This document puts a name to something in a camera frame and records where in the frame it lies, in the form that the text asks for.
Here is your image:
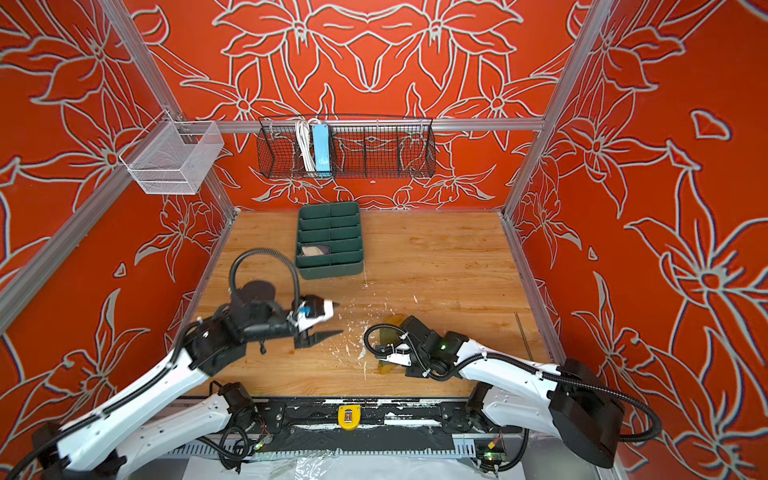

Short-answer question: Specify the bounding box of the green striped sock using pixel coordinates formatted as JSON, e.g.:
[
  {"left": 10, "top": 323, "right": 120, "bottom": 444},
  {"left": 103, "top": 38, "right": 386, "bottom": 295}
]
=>
[{"left": 374, "top": 314, "right": 407, "bottom": 375}]

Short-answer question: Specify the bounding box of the green compartment tray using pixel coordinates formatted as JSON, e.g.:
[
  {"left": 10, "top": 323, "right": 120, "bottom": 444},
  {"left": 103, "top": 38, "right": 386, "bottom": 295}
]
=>
[{"left": 295, "top": 201, "right": 365, "bottom": 280}]

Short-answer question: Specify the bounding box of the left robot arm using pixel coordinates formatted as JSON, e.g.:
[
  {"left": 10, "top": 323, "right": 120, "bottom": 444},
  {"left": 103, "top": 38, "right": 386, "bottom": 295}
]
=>
[{"left": 8, "top": 248, "right": 339, "bottom": 479}]

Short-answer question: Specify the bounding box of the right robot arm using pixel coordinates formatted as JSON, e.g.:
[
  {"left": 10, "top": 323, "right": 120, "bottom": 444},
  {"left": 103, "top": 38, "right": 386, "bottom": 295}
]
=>
[{"left": 363, "top": 316, "right": 662, "bottom": 468}]

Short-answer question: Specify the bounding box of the metal hex key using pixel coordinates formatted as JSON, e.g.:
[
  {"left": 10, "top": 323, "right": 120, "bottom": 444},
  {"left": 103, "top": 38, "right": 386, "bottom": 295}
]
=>
[{"left": 514, "top": 312, "right": 534, "bottom": 361}]

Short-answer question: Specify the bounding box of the light blue box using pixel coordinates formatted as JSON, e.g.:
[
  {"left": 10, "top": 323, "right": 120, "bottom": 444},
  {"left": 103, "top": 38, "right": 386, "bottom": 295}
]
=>
[{"left": 312, "top": 123, "right": 331, "bottom": 176}]

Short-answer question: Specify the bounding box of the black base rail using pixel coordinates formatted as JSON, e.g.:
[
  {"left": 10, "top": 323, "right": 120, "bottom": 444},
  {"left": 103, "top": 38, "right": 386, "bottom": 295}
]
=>
[{"left": 239, "top": 397, "right": 523, "bottom": 457}]

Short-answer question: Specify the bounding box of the black wire wall basket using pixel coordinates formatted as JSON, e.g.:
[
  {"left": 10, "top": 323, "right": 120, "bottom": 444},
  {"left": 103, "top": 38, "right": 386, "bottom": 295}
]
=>
[{"left": 256, "top": 115, "right": 437, "bottom": 180}]

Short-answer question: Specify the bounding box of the white cable bundle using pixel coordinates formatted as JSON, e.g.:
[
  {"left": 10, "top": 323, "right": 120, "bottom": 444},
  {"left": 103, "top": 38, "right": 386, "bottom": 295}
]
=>
[{"left": 295, "top": 119, "right": 316, "bottom": 175}]

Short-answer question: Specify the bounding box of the clear plastic wall bin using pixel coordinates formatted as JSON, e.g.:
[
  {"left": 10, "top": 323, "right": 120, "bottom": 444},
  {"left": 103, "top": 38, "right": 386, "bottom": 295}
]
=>
[{"left": 121, "top": 121, "right": 224, "bottom": 195}]

